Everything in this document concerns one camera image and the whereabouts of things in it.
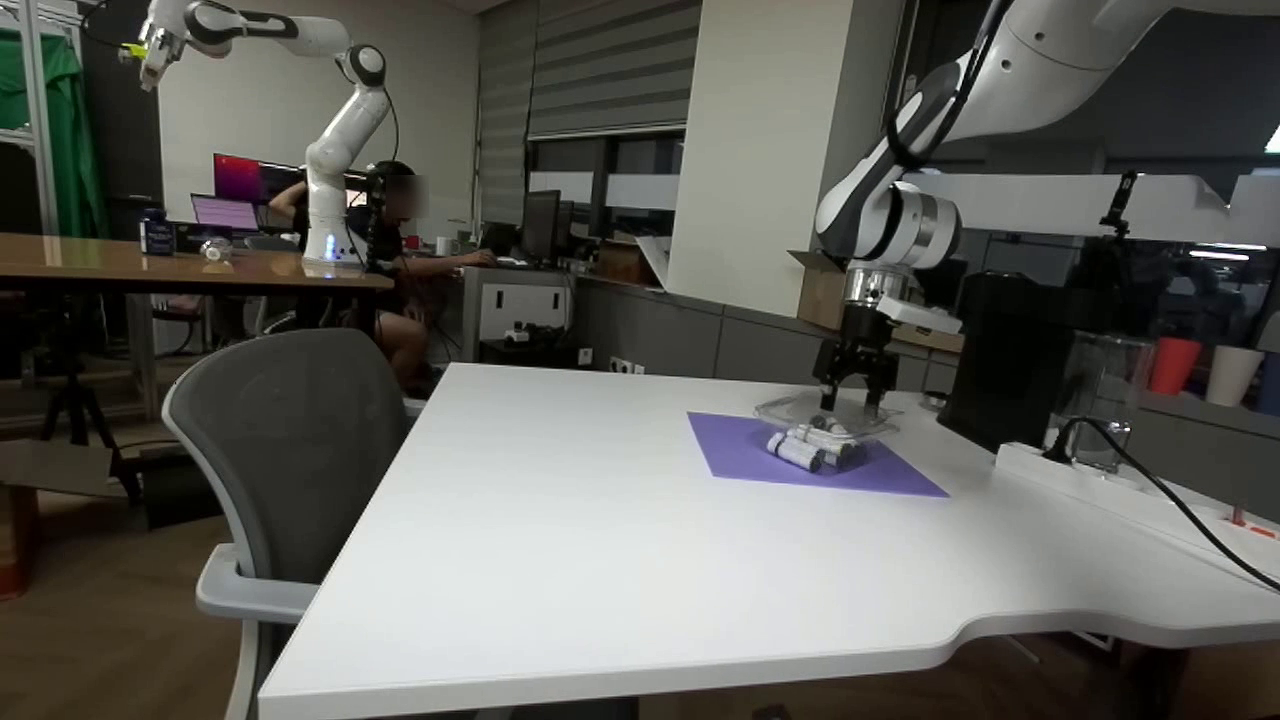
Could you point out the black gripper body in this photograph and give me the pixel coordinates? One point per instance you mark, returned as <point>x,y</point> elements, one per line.
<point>860,345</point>

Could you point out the clear plastic container lid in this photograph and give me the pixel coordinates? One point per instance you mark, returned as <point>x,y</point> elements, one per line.
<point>801,404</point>

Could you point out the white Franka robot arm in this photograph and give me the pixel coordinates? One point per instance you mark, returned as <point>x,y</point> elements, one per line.
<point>1027,81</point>

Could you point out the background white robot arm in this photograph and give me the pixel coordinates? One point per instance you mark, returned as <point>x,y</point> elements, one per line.
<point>332,134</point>

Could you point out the purple paper mat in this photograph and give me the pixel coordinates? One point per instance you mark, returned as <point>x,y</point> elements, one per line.
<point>727,445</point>

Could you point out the tall black box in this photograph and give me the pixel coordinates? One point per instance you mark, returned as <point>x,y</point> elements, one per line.
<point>1004,363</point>

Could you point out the red cup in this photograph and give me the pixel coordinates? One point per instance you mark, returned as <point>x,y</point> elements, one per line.
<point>1174,366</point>

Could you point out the white drawer cabinet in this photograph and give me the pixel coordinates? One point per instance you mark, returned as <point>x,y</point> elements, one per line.
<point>522,313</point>

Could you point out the white cup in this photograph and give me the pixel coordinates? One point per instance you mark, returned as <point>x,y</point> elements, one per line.
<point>1232,379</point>

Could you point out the grey window blinds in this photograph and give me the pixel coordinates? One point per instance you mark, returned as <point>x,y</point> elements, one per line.
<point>603,64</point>

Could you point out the seated person in black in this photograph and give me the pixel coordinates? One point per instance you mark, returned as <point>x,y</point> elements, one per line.
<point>395,253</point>

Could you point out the grey office chair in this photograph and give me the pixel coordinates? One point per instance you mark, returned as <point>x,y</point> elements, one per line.
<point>285,441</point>

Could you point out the laptop with pink screen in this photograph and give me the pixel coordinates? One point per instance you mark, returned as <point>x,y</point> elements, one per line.
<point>224,200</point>

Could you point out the long wooden desk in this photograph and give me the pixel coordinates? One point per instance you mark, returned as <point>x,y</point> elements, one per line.
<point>163,264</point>

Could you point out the dark small bottle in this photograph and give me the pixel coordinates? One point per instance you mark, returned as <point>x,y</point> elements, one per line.
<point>157,233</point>

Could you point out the black tripod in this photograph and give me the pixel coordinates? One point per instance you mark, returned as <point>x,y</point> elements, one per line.
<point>80,386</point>

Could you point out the green cloth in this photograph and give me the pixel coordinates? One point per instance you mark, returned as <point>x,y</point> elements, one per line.
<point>61,134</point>

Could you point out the cardboard box by wall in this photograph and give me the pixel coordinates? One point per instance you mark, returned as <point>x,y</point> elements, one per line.
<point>827,295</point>

